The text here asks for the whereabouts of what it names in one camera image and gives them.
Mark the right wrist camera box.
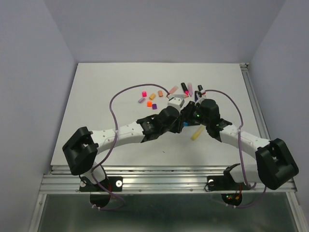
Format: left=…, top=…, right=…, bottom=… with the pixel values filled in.
left=196, top=91, right=206, bottom=102

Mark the aluminium rail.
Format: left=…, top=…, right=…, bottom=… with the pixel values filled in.
left=40, top=165, right=297, bottom=194
left=239, top=63, right=270, bottom=139

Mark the pastel yellow highlighter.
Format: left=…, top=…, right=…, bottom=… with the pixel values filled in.
left=191, top=126, right=204, bottom=141

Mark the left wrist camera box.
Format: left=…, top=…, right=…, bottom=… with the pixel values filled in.
left=168, top=97, right=184, bottom=112

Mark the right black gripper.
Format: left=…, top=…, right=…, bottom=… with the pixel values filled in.
left=181, top=101, right=209, bottom=126

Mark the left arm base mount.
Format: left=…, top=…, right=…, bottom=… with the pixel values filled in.
left=79, top=176, right=126, bottom=211

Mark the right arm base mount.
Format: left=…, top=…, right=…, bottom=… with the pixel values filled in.
left=204, top=164, right=250, bottom=208

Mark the aluminium front rail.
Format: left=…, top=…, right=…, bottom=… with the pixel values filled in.
left=40, top=165, right=297, bottom=194

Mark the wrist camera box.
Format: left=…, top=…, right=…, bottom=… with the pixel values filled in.
left=196, top=91, right=206, bottom=102
left=168, top=97, right=184, bottom=112

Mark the pink black highlighter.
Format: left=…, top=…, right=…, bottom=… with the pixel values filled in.
left=181, top=82, right=191, bottom=96

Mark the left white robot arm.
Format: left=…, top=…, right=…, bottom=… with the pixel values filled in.
left=62, top=106, right=180, bottom=190

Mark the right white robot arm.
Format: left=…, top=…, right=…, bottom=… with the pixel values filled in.
left=181, top=99, right=299, bottom=190

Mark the lilac pen cap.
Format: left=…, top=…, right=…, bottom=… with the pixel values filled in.
left=138, top=97, right=145, bottom=103

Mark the pastel lilac highlighter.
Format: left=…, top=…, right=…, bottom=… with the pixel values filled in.
left=187, top=83, right=194, bottom=97

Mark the pastel orange pen cap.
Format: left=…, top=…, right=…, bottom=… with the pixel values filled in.
left=149, top=93, right=156, bottom=100

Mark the pastel orange highlighter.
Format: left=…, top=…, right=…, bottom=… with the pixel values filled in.
left=169, top=86, right=179, bottom=94

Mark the purple black highlighter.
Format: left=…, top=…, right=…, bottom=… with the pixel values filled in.
left=194, top=91, right=198, bottom=102

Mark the aluminium right rail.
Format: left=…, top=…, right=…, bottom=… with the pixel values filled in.
left=239, top=63, right=270, bottom=139

